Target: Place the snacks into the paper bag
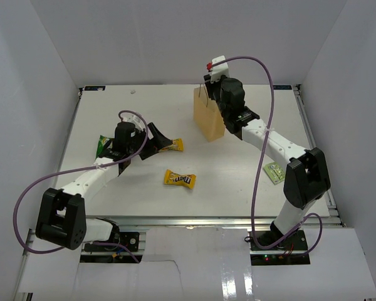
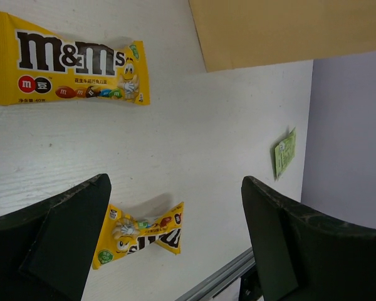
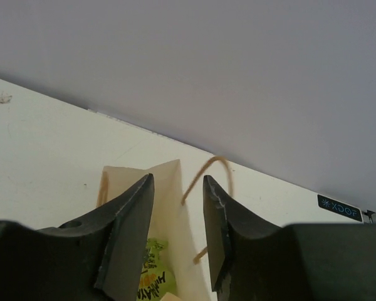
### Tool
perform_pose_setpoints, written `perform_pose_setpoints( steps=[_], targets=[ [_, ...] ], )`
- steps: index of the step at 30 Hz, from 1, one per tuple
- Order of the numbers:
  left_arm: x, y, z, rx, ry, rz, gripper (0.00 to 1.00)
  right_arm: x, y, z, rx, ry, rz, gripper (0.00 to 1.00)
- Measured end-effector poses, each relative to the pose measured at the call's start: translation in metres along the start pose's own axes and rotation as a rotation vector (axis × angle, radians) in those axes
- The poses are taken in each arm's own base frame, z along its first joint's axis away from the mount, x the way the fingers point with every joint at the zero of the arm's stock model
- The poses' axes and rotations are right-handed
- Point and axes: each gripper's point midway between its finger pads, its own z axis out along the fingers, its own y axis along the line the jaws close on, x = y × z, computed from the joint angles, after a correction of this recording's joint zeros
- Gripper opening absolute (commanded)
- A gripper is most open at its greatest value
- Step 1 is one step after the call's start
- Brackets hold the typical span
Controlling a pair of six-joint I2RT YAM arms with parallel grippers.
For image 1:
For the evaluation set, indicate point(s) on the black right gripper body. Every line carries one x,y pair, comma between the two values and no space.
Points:
215,89

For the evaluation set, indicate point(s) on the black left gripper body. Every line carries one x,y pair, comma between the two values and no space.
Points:
139,137

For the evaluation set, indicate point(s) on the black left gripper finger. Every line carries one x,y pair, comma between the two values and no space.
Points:
158,139
150,150

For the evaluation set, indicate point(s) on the yellow M&M's bag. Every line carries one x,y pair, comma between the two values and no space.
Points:
177,145
185,180

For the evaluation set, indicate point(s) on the green Fox's candy bag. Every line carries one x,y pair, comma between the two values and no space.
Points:
103,145

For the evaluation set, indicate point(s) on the light green packet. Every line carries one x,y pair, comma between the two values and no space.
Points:
275,172

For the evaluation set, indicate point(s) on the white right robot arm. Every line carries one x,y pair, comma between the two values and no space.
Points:
306,173

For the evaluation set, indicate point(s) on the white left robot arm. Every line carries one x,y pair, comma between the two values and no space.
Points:
62,216

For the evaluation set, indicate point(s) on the brown paper bag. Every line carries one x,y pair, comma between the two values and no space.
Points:
207,116

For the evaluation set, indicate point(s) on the blue label right corner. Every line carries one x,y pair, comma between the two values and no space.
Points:
282,87

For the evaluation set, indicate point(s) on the blue label corner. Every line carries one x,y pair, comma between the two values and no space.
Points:
282,87
94,88

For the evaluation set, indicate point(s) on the blue label left corner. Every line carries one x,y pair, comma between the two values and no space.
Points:
94,88

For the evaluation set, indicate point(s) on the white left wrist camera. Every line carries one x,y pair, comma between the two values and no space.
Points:
137,121

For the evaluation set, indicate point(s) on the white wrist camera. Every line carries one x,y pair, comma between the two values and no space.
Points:
137,121
217,68

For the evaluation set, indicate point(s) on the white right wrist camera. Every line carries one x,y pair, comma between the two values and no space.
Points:
217,68

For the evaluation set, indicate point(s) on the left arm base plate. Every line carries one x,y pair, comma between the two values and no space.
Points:
127,239

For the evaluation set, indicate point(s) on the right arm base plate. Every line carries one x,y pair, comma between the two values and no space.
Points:
295,242

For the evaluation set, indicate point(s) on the aluminium front rail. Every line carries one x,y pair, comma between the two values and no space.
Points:
142,225

